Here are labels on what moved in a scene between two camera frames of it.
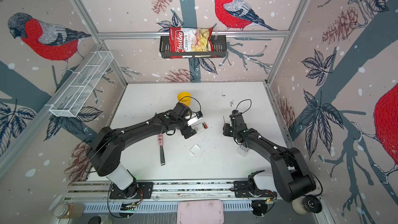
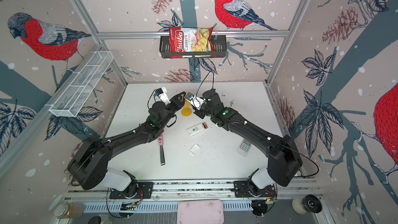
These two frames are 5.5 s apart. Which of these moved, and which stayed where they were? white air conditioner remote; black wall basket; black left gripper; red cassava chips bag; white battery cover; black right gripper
Moved: black left gripper; black right gripper
Stayed: white battery cover; red cassava chips bag; white air conditioner remote; black wall basket
